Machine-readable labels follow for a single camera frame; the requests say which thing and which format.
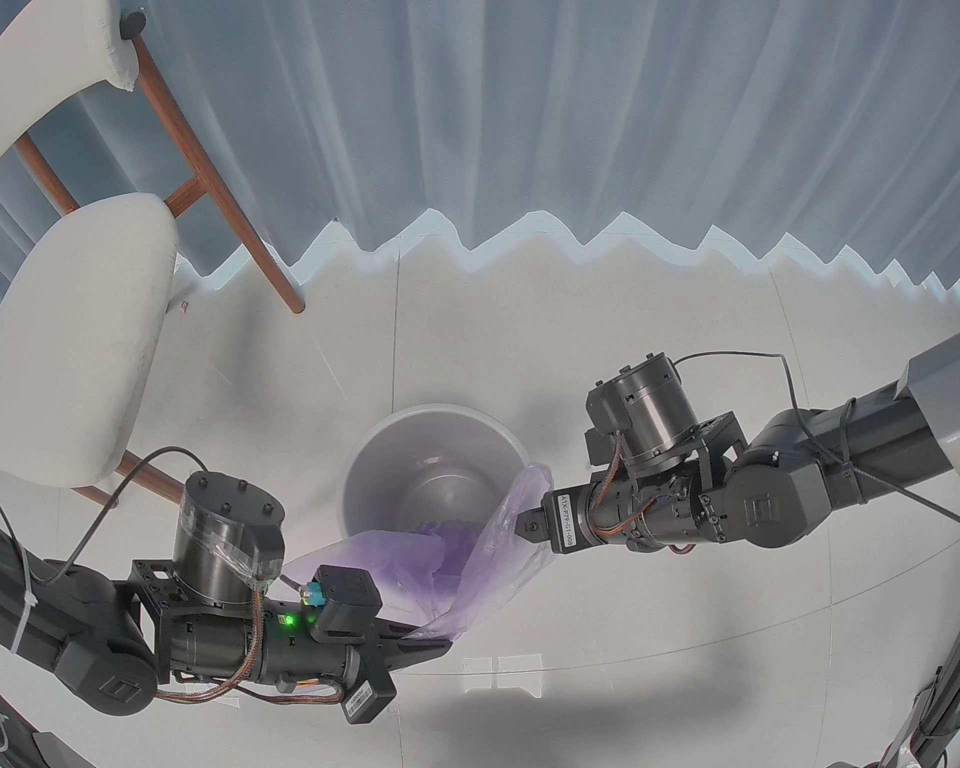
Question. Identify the white trash bin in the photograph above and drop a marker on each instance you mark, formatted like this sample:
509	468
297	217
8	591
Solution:
420	442

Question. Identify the white curtain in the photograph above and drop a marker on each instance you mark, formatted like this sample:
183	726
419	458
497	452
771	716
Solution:
525	112

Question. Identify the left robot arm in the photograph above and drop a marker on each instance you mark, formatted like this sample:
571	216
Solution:
90	622

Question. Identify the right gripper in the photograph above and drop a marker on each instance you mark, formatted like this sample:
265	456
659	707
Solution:
570	521

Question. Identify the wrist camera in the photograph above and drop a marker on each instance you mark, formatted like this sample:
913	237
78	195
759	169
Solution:
349	600
604	448

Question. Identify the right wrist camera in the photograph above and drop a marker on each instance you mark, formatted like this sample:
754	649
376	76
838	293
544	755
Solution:
604	448

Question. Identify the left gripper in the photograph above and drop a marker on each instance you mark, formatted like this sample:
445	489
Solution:
330	664

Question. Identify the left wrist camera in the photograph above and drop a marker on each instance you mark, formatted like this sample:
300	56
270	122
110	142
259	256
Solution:
349	600

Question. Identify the white padded wooden chair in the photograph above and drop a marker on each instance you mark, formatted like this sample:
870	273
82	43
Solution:
90	300

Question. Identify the purple plastic bag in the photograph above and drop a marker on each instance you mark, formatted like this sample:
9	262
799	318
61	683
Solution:
420	555

